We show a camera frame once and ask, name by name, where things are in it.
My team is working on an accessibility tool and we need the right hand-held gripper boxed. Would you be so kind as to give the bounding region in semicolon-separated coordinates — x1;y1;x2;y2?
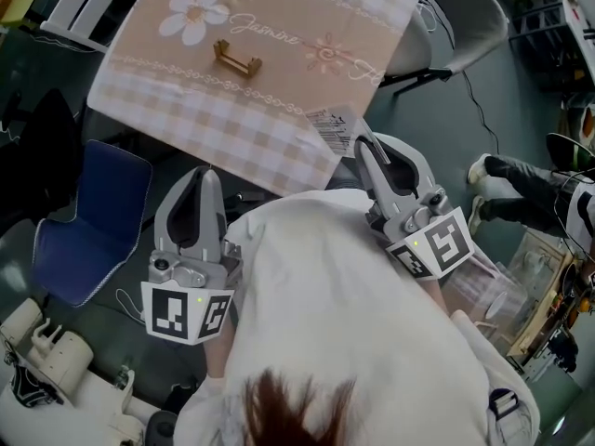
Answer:
353;132;476;281

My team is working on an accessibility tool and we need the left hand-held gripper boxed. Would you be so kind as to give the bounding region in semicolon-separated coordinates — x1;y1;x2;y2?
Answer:
140;165;245;346

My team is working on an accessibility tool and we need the wooden card holder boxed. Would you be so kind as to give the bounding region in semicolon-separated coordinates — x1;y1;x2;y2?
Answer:
212;38;263;80

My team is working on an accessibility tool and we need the person's right forearm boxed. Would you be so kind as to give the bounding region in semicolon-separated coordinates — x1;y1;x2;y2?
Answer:
420;272;448;318

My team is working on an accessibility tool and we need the person's left forearm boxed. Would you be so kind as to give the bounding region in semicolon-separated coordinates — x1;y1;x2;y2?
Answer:
204;336;236;380

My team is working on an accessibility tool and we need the blue chair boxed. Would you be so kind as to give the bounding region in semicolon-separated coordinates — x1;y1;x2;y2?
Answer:
32;138;155;309

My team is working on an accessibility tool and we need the beige checkered floral tablecloth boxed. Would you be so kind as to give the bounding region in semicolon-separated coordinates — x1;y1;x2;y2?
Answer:
87;0;418;200

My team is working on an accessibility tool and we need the clear plastic container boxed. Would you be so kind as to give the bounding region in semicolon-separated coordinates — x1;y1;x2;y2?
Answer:
443;256;529;341

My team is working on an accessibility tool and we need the black office chair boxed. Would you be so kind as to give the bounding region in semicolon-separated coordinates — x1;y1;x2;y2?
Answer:
0;87;86;225

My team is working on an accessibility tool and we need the person's white garment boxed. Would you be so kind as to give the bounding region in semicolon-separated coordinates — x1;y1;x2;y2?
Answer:
178;188;536;446

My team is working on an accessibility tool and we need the grey plastic chair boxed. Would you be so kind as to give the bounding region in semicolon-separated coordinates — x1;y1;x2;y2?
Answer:
379;0;511;96

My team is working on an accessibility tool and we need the wooden crate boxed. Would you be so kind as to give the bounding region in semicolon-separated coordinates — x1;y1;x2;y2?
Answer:
504;230;580;360

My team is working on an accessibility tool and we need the white robot equipment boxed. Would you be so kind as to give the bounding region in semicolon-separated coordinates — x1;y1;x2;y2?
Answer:
0;297;152;446

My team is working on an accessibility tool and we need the black round object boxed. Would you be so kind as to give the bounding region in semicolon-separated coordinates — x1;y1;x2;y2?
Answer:
147;410;181;446

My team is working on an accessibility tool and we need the white shelf unit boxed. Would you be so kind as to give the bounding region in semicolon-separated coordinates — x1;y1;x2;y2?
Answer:
509;0;595;98

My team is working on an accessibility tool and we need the white slatted chair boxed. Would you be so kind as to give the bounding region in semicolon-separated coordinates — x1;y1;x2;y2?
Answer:
40;0;157;54

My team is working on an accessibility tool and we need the black floor cable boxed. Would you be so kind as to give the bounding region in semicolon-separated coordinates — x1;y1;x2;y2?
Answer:
416;0;502;158

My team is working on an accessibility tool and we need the white cable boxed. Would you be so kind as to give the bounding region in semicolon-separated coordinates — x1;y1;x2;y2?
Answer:
114;287;151;322

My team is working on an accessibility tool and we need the black strap buckle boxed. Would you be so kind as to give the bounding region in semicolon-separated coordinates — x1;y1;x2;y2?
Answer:
487;387;521;423

